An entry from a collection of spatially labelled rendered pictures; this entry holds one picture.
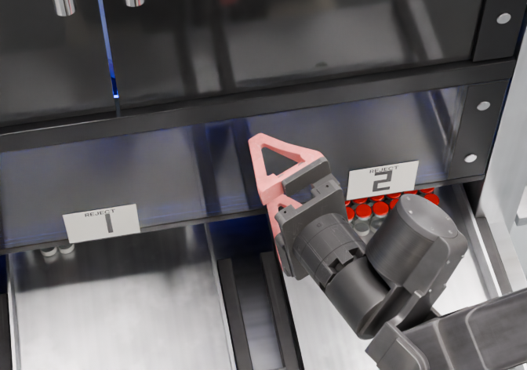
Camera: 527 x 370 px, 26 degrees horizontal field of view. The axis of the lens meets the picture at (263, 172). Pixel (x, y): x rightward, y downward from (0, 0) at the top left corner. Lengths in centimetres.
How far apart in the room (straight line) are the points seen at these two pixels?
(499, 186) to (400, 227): 53
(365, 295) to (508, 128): 45
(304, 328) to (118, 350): 23
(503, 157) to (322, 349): 32
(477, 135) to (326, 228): 39
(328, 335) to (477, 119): 33
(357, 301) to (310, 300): 47
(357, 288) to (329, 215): 8
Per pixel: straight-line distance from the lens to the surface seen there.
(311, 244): 102
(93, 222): 136
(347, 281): 99
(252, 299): 146
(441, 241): 95
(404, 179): 140
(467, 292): 148
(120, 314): 145
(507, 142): 140
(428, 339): 95
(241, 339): 141
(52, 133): 122
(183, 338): 143
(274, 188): 101
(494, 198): 150
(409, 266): 96
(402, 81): 125
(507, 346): 94
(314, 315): 144
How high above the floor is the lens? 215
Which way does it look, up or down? 54 degrees down
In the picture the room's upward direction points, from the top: straight up
